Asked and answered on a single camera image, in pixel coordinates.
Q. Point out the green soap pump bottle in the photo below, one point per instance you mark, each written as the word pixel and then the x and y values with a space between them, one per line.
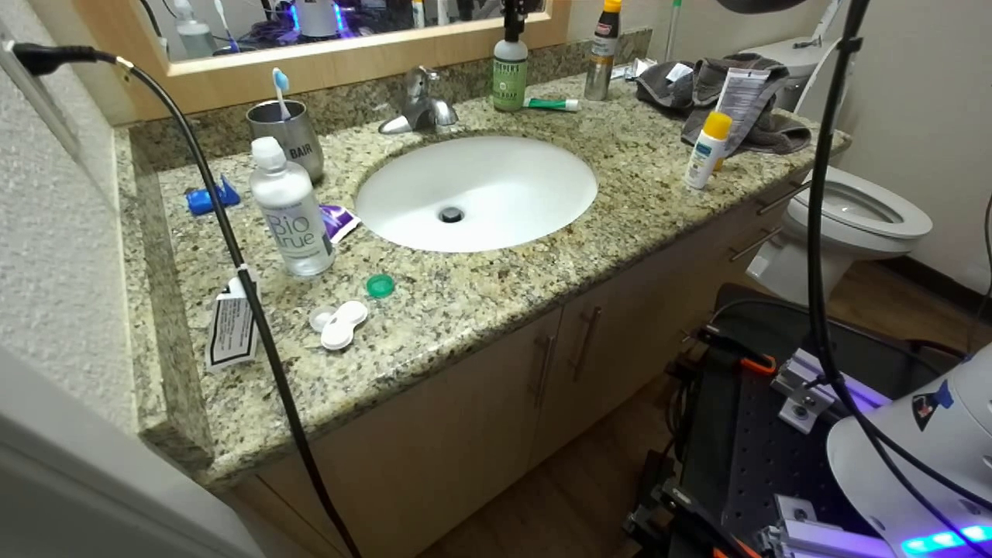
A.
pixel 509 83

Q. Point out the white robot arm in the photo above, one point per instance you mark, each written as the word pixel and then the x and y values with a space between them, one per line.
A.
pixel 919 467

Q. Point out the white bottle with yellow cap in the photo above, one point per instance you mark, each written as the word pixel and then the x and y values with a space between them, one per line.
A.
pixel 705 156

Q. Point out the clear lens solution bottle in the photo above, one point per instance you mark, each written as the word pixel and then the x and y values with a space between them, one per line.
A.
pixel 291 217

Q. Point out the green white toothpaste tube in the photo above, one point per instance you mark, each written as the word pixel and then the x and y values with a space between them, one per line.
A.
pixel 552 103

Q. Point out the spray can with orange cap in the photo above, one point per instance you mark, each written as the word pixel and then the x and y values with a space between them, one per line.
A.
pixel 601 65

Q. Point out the chrome sink faucet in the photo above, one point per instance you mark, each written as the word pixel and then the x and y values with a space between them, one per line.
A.
pixel 419 103

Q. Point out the white oval sink basin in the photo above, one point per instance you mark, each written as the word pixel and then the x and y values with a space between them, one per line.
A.
pixel 496 186

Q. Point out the wood framed mirror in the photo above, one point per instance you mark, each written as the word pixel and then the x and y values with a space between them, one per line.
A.
pixel 311 61

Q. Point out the white flat tube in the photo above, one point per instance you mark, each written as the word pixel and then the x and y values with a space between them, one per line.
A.
pixel 738 96

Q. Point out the blue white toothbrush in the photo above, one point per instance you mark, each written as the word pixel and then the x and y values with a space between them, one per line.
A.
pixel 281 83

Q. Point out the stainless steel cup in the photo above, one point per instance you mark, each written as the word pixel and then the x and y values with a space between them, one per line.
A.
pixel 296 142

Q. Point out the purple foil packet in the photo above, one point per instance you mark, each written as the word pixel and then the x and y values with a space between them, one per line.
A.
pixel 342 221

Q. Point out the dark grey towel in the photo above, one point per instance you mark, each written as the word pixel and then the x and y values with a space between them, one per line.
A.
pixel 776 131

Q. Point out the green lens case cap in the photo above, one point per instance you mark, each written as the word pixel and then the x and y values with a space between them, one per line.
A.
pixel 384 285

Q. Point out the white contact lens case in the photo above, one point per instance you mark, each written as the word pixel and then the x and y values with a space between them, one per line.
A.
pixel 339 326

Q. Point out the small blue plastic item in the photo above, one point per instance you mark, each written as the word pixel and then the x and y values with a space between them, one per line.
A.
pixel 203 199

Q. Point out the white toilet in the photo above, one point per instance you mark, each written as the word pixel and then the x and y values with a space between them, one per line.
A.
pixel 858 221

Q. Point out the orange black clamp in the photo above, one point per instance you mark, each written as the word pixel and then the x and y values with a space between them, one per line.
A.
pixel 748 357

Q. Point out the beige vanity cabinet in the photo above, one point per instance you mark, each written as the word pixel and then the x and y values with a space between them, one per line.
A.
pixel 467 434

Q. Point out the black robot cart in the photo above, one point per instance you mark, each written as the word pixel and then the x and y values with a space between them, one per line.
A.
pixel 733 434

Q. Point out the aluminium mounting bracket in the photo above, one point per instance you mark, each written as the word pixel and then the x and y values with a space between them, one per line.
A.
pixel 800 388

